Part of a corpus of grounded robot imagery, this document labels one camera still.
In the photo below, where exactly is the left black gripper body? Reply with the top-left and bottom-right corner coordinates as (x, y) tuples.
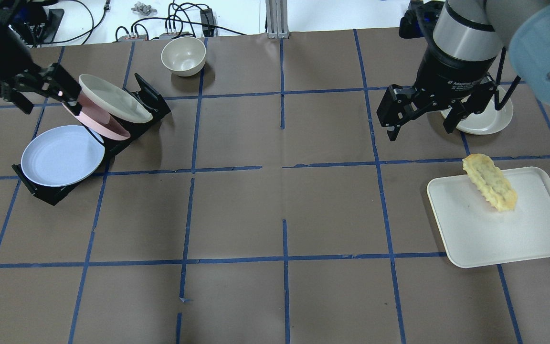
(0, 43), (41, 115)

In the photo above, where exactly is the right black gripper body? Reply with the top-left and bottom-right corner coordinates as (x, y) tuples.
(414, 45), (495, 109)

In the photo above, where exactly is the blue plate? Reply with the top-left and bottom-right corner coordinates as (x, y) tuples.
(21, 126), (105, 187)

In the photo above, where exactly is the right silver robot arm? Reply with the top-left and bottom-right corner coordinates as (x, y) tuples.
(376, 0), (550, 141)

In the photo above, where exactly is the white round plate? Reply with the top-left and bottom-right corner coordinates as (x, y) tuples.
(456, 97), (514, 135)

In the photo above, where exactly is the cream plate in rack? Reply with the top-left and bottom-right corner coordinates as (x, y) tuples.
(79, 74), (153, 124)

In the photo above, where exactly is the pink plate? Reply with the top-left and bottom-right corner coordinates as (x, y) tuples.
(74, 92), (131, 141)

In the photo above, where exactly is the black dish rack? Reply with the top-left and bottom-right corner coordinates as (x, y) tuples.
(11, 73), (171, 205)

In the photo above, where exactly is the cream bowl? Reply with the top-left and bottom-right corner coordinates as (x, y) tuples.
(160, 36), (207, 77)

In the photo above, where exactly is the white rectangular tray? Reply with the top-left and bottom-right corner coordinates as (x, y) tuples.
(426, 166), (550, 269)

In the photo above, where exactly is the aluminium frame post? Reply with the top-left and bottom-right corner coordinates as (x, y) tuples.
(265, 0), (290, 39)

